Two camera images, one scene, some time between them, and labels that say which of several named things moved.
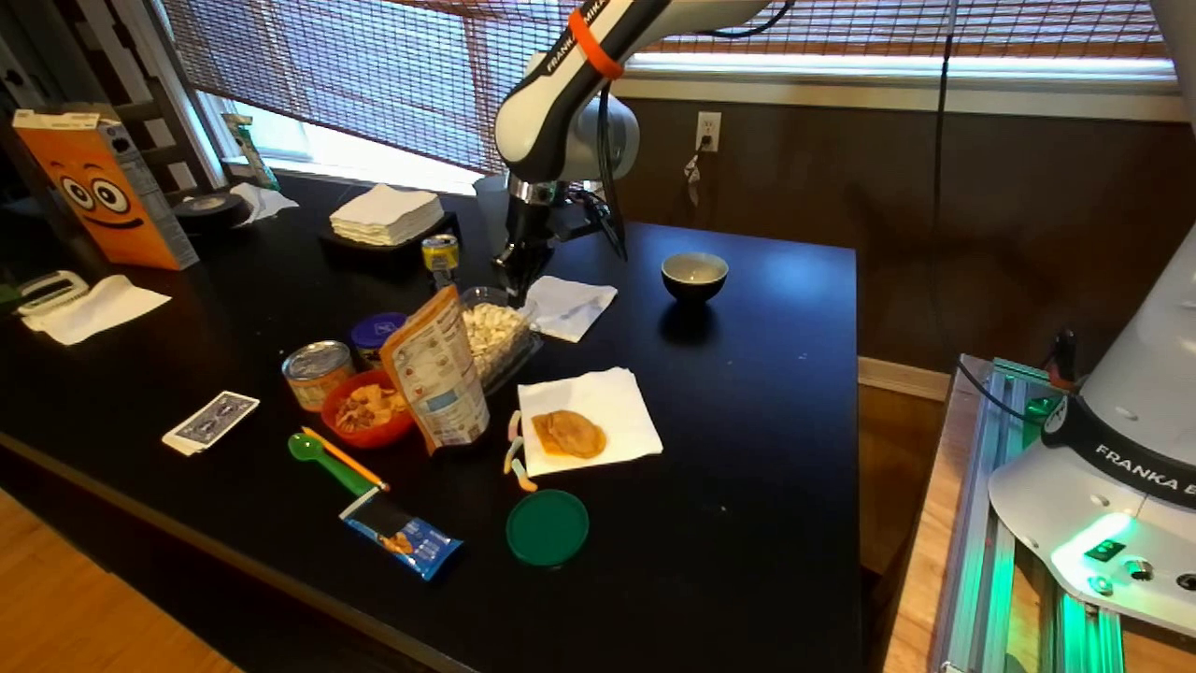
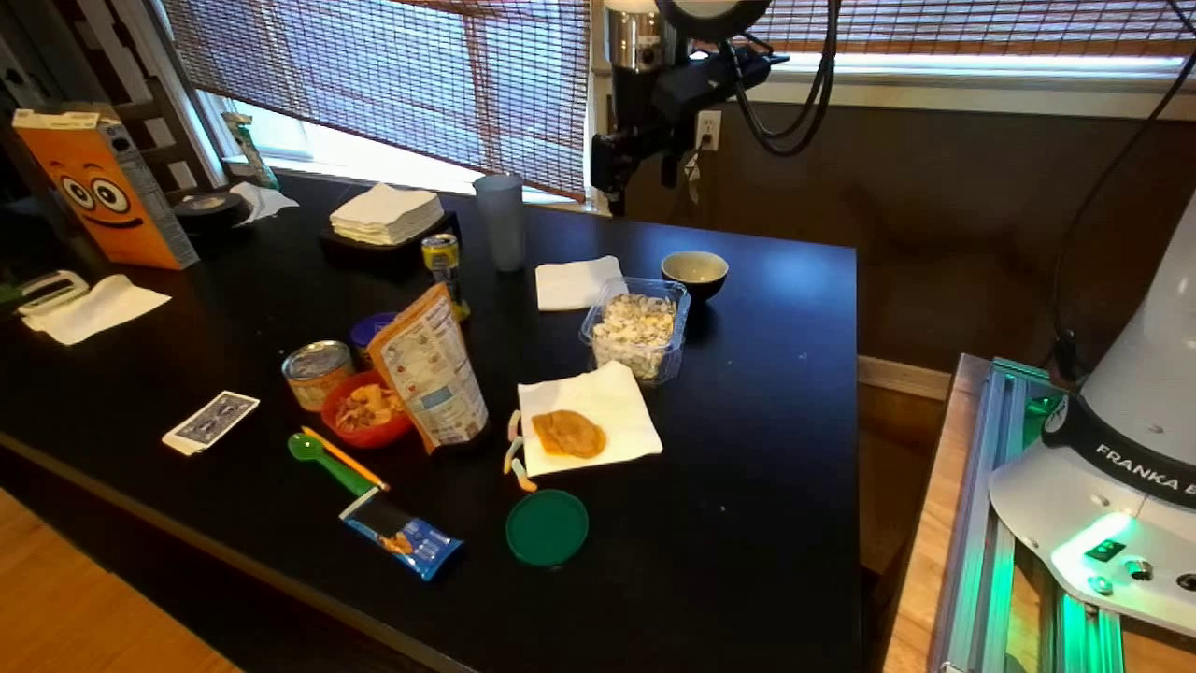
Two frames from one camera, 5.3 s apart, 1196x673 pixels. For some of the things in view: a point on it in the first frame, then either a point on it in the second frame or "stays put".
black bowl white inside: x=696 y=276 stays put
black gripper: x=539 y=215 -> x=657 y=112
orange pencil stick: x=346 y=458 stays put
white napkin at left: x=97 y=313 stays put
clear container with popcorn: x=496 y=337 -> x=640 y=322
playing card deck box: x=210 y=423 stays put
